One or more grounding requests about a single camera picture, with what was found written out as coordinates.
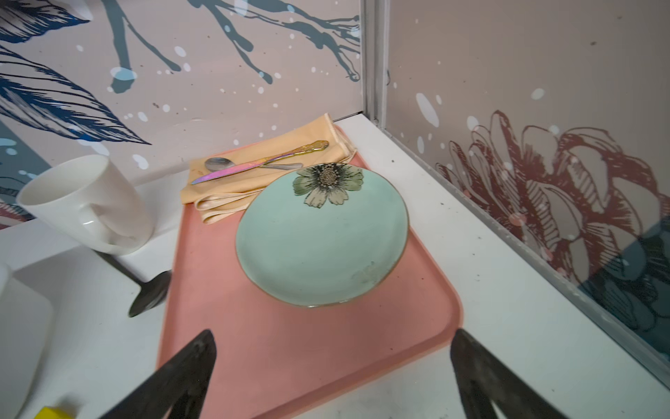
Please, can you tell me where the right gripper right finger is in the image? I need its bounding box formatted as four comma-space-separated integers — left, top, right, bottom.
450, 328, 566, 419

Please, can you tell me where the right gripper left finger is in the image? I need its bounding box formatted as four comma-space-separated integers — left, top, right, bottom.
103, 329, 217, 419

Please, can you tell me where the black spoon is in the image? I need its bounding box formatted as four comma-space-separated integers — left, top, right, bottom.
95, 251, 172, 318

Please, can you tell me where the pink placemat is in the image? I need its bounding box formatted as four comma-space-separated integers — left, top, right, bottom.
156, 124, 464, 419

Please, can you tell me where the small yellow cube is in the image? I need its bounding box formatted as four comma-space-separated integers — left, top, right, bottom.
34, 406, 73, 419

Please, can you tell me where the white plastic tray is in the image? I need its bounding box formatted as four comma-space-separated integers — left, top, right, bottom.
1, 263, 53, 418

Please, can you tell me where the yellow folded napkin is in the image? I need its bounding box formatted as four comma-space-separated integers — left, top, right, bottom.
180, 113, 356, 225

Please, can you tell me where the green flower plate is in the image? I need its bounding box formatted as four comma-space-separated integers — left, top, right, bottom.
236, 163, 409, 307

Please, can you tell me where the white ceramic mug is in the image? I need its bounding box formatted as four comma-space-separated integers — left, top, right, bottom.
17, 155, 155, 255

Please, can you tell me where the iridescent cutlery on napkin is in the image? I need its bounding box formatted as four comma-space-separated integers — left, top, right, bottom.
191, 140, 329, 185

